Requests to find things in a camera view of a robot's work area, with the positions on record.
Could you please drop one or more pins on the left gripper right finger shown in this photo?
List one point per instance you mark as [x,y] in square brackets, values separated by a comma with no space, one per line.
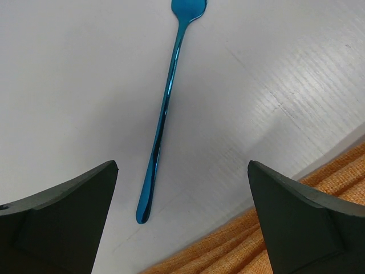
[306,230]

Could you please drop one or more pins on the blue metal fork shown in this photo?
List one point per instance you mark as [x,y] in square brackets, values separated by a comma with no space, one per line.
[185,11]

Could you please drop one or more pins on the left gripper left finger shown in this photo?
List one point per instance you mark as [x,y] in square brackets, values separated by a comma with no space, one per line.
[58,230]

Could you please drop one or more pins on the orange cloth placemat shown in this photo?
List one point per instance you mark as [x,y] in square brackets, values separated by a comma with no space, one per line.
[238,246]

